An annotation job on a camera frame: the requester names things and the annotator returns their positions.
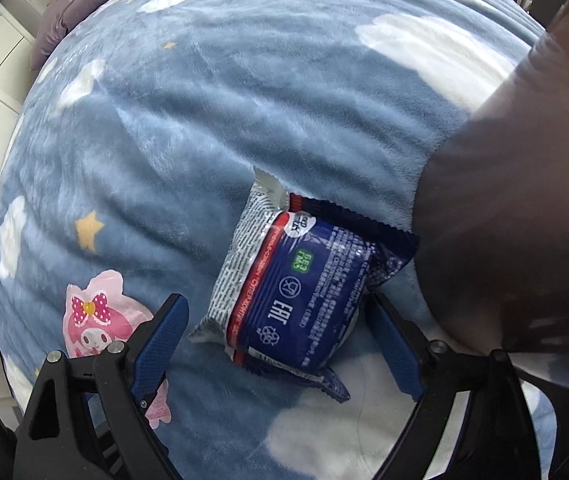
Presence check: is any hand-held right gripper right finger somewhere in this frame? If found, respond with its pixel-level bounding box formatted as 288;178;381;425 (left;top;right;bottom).
365;292;548;480

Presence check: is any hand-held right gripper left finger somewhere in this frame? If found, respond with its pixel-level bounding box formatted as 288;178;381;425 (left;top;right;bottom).
12;294;190;480

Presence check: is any dark blue snack packet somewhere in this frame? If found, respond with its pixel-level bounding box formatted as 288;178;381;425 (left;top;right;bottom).
187;166;421;403

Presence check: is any pink cartoon snack packet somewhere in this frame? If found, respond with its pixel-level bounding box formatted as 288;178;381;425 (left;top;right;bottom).
62;270;172;428

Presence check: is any brown padded seat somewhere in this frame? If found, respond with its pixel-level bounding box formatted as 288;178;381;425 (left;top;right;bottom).
409;2;569;401

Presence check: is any blue cloud print blanket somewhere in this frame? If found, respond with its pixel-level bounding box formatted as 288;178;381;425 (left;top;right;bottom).
0;0;555;480

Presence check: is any purple-grey pillow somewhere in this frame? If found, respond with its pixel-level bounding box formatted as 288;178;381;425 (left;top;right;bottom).
29;0;175;63

